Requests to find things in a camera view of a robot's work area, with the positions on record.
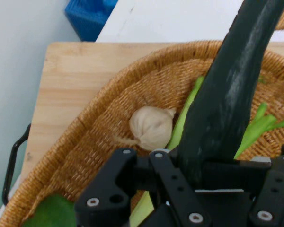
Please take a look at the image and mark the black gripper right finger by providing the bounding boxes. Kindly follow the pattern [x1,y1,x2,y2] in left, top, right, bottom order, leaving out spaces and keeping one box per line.
[195,141,284,227]

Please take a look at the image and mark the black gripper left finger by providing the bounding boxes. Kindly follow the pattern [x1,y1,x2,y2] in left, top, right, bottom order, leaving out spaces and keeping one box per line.
[74,148,213,227]

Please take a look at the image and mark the dark green cucumber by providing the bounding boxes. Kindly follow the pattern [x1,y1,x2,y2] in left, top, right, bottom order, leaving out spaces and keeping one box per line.
[177,0,284,187]

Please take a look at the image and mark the green bell pepper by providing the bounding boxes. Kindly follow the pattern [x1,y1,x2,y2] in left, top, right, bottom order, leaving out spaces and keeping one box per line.
[22,193,78,227]

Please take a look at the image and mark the white garlic bulb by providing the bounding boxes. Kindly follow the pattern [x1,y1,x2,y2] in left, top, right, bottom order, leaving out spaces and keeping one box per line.
[113,105,177,151]

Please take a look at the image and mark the woven wicker basket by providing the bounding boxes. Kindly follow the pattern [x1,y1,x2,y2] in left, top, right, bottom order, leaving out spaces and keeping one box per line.
[0,6,284,227]

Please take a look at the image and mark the green leek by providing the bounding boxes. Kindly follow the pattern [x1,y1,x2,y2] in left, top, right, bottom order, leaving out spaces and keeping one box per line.
[130,75,284,227]

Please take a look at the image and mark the bamboo cutting board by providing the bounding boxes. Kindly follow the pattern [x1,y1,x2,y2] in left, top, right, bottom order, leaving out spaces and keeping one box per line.
[21,41,284,185]

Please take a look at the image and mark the black metal loop bracket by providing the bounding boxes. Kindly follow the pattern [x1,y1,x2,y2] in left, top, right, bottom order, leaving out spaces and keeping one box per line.
[1,122,32,207]

